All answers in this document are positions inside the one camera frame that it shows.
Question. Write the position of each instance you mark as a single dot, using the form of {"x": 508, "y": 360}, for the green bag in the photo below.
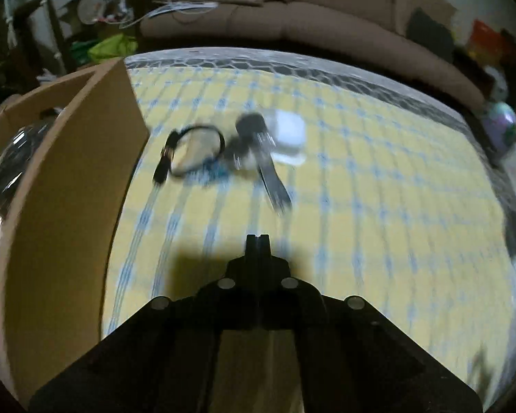
{"x": 112, "y": 47}

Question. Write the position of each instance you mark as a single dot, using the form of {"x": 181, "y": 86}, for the small blue trinket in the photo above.
{"x": 215, "y": 172}

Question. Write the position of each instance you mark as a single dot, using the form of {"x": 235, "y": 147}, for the purple round container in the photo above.
{"x": 501, "y": 127}

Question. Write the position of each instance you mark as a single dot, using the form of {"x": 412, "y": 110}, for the dark grey cushion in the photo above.
{"x": 430, "y": 30}

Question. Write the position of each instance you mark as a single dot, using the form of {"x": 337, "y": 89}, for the yellow plaid cloth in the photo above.
{"x": 370, "y": 206}

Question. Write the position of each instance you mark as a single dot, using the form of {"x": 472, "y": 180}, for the brown sofa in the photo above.
{"x": 327, "y": 21}

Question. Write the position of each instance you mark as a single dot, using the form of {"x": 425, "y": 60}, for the black comb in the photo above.
{"x": 275, "y": 180}

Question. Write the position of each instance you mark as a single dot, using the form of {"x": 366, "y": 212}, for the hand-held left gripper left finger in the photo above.
{"x": 241, "y": 275}

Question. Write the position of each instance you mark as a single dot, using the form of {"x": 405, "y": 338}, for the brown cardboard box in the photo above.
{"x": 69, "y": 202}

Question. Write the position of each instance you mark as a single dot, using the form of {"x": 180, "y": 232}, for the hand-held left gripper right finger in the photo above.
{"x": 275, "y": 275}

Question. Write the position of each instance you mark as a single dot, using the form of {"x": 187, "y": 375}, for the black round case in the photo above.
{"x": 251, "y": 127}

